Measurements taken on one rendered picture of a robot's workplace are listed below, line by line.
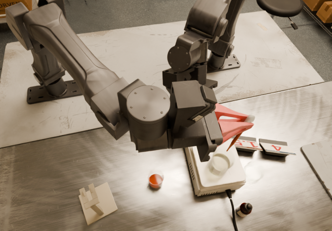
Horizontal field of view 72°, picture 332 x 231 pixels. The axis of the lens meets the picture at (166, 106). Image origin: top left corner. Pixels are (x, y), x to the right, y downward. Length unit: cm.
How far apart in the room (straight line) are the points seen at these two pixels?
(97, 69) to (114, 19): 232
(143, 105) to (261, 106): 65
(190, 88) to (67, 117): 58
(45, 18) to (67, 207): 47
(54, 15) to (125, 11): 238
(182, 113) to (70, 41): 23
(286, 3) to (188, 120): 178
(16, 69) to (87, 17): 185
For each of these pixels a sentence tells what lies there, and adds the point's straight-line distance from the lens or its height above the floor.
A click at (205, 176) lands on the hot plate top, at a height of 99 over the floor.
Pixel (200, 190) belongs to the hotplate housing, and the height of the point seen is 96.
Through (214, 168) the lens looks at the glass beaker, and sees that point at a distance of 58.
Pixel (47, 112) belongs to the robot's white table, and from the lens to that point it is 86.
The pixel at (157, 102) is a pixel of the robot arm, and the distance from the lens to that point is 30.
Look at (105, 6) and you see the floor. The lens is 293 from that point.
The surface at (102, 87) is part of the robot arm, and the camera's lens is 39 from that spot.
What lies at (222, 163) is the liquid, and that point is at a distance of 59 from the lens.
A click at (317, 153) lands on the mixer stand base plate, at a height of 91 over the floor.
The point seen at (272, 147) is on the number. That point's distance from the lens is 79.
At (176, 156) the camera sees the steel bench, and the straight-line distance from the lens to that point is 72.
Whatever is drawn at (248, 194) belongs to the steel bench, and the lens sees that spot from 73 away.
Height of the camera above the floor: 156
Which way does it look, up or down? 56 degrees down
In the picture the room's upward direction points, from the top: 5 degrees clockwise
